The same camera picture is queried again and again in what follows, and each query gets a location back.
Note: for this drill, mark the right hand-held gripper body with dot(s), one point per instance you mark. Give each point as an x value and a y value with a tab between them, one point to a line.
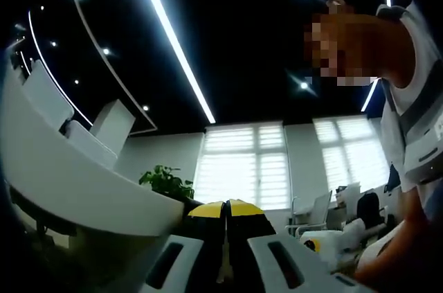
332	242

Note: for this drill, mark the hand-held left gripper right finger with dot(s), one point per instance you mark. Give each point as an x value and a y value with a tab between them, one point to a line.
263	255

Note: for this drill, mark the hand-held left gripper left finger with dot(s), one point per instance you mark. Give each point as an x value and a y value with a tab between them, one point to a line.
190	255

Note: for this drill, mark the white desk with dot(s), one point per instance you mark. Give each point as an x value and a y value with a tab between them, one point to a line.
69	189

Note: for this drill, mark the white mesh office chair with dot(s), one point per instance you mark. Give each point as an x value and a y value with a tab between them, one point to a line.
320	208

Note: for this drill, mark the black office chair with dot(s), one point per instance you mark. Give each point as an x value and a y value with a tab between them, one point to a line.
370	206

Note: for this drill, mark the white paper box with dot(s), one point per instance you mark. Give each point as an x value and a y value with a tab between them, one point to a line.
349	192

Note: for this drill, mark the green potted plant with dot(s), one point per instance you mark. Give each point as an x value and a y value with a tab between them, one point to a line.
166	182

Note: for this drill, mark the dark blue cloth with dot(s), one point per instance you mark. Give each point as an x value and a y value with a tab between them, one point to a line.
394	178

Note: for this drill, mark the window with white blinds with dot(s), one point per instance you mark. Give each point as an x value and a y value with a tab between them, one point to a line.
351	154
242	168

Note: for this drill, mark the person's blue trousers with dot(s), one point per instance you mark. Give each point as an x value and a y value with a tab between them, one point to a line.
434	199

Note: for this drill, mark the white chest-worn device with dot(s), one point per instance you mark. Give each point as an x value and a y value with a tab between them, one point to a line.
422	168

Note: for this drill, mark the person's white shirt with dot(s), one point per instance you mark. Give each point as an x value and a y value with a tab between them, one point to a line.
394	140

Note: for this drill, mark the white plastic storage box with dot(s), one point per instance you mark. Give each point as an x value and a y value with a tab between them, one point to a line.
93	147
48	99

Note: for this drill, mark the white square pillar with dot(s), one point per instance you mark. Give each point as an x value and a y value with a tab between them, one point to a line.
112	126

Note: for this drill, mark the long ceiling light strip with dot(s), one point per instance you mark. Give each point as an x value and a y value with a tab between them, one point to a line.
176	43

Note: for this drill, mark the round ceiling spotlights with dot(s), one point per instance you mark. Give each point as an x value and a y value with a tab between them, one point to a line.
106	51

